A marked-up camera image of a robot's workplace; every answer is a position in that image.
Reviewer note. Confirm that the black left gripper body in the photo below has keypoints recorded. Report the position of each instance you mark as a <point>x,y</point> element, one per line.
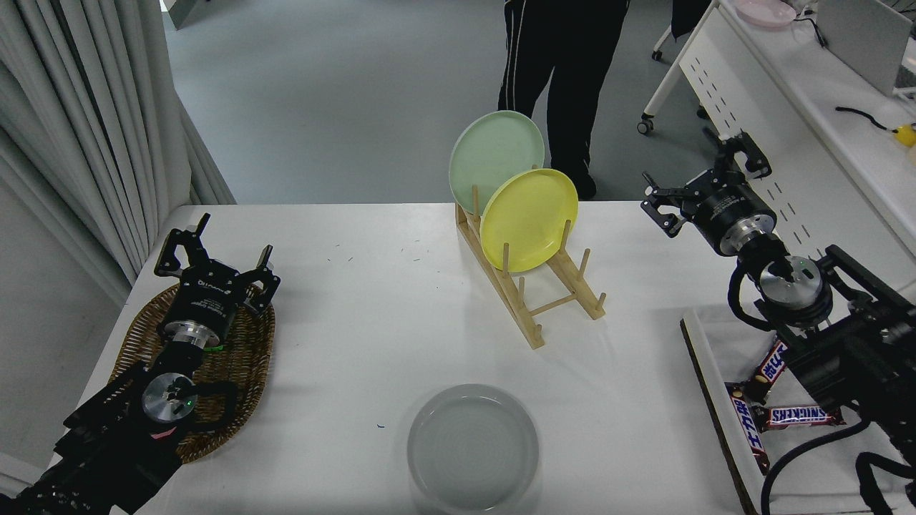
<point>207,297</point>

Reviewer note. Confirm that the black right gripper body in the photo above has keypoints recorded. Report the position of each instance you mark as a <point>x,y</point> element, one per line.
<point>730,204</point>

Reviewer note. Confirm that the grey plate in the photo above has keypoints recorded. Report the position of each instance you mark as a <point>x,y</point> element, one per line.
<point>472,450</point>

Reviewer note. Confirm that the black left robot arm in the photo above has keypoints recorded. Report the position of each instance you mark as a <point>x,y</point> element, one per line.
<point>107,443</point>

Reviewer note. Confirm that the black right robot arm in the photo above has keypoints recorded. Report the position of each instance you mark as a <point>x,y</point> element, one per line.
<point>859,357</point>

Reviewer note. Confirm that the yellow plate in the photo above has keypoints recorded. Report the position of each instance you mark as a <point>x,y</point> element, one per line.
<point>529,218</point>

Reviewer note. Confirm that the pink plate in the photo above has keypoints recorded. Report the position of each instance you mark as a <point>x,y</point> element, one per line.
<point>766,13</point>

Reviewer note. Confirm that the pale green plate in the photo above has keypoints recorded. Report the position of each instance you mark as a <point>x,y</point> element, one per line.
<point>494,154</point>

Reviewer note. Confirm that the wooden plate rack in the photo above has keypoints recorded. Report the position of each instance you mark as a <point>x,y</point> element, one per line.
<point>533,332</point>

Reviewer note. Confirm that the brown wicker basket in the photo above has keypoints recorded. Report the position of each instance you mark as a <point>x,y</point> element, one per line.
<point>243,343</point>

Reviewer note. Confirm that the white desk with slotted panel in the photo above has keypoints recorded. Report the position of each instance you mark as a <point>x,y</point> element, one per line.
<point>787,86</point>

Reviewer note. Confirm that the white lined tray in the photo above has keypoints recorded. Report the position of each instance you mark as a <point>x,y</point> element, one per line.
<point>715,372</point>

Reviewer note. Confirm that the grey laptop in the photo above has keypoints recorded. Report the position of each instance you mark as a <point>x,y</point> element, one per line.
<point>862,39</point>

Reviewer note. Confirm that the small yellow object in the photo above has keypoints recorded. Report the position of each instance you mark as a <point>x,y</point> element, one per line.
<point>906,134</point>

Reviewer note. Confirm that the snack bar with white characters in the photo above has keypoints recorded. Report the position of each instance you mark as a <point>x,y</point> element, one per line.
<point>748,429</point>
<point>769,372</point>

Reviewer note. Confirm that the person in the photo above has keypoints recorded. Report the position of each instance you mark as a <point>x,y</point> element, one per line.
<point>572,57</point>

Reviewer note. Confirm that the pale grey curtain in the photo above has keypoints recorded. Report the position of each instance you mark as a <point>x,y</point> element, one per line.
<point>71,107</point>

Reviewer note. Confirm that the brown Snickers bar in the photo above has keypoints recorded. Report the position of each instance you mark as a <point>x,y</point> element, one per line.
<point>794,416</point>

